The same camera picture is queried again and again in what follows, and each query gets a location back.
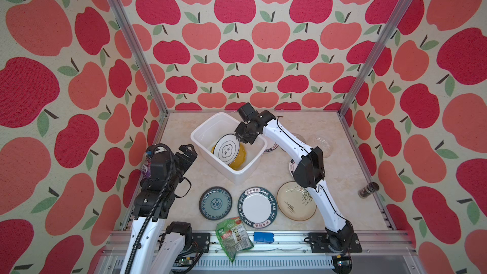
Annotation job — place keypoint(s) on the white plastic bin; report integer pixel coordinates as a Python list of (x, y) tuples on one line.
[(206, 137)]

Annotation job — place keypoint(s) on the aluminium frame post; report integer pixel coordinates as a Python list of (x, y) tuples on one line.
[(389, 29), (138, 54)]

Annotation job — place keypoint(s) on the yellow dotted scalloped plate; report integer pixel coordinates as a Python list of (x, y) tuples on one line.
[(241, 158)]

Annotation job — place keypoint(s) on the dark spice jar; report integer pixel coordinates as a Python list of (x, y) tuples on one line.
[(368, 190)]

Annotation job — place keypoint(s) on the purple candy wrapper packet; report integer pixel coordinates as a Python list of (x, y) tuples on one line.
[(145, 168)]

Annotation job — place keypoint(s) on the white plate black flower outline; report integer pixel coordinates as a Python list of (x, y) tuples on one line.
[(227, 148)]

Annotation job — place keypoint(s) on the large dark-rimmed lettered plate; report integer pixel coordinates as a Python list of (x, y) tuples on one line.
[(257, 207)]

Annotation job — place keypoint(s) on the beige bamboo print plate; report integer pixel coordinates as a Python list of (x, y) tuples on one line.
[(295, 202)]

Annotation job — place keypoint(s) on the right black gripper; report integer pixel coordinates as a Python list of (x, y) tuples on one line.
[(238, 134)]

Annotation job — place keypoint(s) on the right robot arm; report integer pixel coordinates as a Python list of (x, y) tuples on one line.
[(309, 172)]

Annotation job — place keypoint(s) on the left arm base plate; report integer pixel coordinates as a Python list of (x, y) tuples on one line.
[(194, 242)]

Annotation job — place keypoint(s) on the left aluminium frame post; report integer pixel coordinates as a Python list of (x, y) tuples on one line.
[(138, 54)]

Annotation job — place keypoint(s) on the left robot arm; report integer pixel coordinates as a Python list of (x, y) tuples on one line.
[(152, 250)]

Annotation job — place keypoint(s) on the green snack packet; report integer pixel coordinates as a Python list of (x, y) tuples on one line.
[(233, 237)]

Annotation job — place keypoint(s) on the front aluminium rail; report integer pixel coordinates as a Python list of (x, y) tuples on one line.
[(383, 251)]

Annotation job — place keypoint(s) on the clear glass plate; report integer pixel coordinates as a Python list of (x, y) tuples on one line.
[(318, 141)]

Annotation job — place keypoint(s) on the right aluminium frame post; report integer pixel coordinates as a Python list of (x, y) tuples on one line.
[(389, 29)]

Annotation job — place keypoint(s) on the white plate green red rim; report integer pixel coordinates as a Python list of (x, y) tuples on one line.
[(292, 167)]

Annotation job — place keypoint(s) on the blue green patterned plate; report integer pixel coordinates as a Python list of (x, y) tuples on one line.
[(215, 203)]

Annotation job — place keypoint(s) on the small dark-rimmed lettered plate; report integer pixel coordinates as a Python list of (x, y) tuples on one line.
[(270, 146)]

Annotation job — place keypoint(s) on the blue box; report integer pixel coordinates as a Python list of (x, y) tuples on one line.
[(264, 237)]

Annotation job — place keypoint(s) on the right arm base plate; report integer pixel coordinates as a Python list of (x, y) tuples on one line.
[(323, 243)]

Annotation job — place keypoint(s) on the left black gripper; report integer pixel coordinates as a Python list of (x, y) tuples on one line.
[(187, 161)]

